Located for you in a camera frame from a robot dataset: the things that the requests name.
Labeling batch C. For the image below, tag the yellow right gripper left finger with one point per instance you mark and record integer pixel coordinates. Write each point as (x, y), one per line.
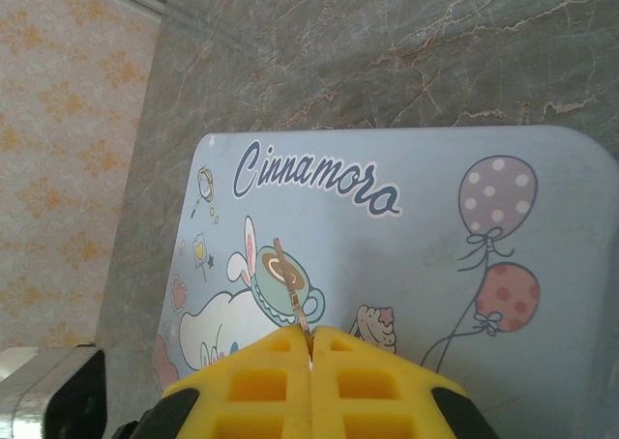
(271, 361)

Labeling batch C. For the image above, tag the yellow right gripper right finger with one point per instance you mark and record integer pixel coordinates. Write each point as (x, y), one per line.
(367, 366)

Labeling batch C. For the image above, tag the cartoon print table mat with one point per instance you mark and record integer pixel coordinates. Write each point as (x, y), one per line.
(411, 265)

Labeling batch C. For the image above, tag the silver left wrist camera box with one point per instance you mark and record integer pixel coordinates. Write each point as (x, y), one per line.
(43, 390)

